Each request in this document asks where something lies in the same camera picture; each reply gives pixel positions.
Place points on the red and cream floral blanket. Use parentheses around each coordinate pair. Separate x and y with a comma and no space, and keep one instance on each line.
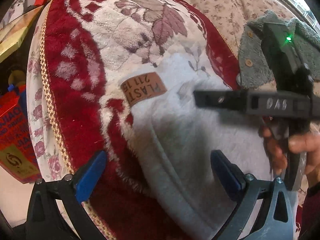
(81,52)

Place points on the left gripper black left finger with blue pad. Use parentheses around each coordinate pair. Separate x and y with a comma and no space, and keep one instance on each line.
(55,210)

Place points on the red cardboard box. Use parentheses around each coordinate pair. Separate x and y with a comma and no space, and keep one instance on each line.
(17,152)

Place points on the grey-green fleece jacket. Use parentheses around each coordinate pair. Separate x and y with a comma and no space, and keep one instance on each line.
(254,71)

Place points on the light grey fleece pants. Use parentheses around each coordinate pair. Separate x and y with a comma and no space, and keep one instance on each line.
(174,138)

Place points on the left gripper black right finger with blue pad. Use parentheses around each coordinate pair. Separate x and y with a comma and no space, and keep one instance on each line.
(274,219)

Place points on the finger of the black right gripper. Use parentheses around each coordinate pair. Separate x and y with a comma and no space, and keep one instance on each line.
(232,100)

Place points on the cream floral quilt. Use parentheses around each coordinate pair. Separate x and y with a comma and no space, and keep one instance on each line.
(230,16)

